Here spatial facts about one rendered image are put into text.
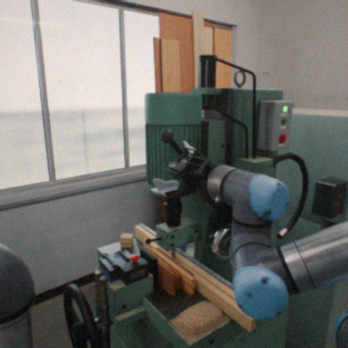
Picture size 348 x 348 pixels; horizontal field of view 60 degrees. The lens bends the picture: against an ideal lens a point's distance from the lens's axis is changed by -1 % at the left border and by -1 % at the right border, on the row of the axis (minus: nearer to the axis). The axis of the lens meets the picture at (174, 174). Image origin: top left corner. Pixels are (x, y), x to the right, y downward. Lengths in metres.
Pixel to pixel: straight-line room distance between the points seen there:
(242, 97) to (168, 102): 0.25
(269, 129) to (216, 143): 0.18
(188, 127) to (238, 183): 0.36
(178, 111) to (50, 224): 1.65
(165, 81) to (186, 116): 1.60
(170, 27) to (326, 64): 1.44
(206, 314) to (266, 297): 0.44
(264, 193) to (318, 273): 0.15
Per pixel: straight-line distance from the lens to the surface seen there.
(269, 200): 0.53
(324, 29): 3.23
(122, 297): 0.96
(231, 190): 0.57
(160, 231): 1.02
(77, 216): 2.38
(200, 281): 0.99
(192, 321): 0.87
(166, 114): 0.86
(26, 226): 2.28
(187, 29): 2.75
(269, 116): 1.03
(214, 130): 0.97
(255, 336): 1.26
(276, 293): 0.47
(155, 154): 0.90
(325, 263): 0.48
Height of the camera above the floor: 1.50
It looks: 15 degrees down
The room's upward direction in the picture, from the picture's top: straight up
